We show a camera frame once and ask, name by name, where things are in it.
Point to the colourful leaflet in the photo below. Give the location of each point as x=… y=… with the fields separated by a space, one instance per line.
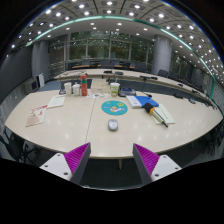
x=97 y=95

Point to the black yellow handheld microphone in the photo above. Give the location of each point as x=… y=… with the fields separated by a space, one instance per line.
x=151 y=111

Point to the white mug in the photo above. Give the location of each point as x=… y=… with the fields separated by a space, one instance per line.
x=76 y=89

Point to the round teal mouse pad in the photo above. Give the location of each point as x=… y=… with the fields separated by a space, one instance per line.
x=114 y=108

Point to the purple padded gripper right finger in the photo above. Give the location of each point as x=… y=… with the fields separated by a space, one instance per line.
x=151 y=166

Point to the white booklet on folder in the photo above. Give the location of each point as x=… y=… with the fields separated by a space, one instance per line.
x=133 y=102

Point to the grey computer mouse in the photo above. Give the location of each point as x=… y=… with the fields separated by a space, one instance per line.
x=112 y=124

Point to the brown cardboard box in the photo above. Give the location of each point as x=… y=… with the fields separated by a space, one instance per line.
x=99 y=86

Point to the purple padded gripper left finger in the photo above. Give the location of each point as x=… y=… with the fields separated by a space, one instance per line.
x=69 y=166

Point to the white box appliance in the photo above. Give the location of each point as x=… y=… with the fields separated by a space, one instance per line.
x=40 y=80

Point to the green white paper cup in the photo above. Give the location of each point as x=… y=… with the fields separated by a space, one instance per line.
x=114 y=89

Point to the blue folder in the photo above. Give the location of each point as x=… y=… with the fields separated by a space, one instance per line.
x=145 y=99

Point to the grey round pillar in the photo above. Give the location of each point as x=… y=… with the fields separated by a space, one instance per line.
x=162 y=53

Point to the white cup left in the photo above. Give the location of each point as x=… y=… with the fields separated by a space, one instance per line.
x=68 y=88

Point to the grey desk phone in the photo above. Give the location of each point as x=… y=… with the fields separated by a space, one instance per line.
x=123 y=92

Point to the red beige brochure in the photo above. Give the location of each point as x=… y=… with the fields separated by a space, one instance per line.
x=36 y=116

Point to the white paper booklet left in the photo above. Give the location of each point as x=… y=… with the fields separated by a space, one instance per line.
x=56 y=101

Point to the red water bottle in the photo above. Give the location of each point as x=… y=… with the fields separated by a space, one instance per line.
x=83 y=79

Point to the black office chair left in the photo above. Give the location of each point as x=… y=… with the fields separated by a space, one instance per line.
x=18 y=148

